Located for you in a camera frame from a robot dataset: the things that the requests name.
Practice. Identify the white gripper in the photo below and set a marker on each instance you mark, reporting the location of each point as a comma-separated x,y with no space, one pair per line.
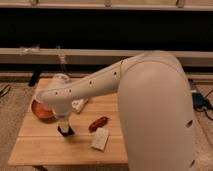
63,123

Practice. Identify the orange round plate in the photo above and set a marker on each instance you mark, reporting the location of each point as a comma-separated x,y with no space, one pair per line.
38,110

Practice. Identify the wooden table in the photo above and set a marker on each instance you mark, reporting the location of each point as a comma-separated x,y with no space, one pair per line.
39,143

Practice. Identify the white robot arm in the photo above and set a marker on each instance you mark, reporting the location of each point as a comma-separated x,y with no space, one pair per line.
154,103

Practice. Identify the black eraser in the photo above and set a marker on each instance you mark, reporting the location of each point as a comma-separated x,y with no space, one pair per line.
67,133

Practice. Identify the blue device on floor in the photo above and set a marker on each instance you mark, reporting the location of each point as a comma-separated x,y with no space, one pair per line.
200,101

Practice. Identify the white sponge block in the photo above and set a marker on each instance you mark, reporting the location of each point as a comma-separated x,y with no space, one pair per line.
100,139

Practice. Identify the red-brown sausage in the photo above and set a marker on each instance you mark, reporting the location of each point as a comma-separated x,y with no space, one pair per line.
98,123

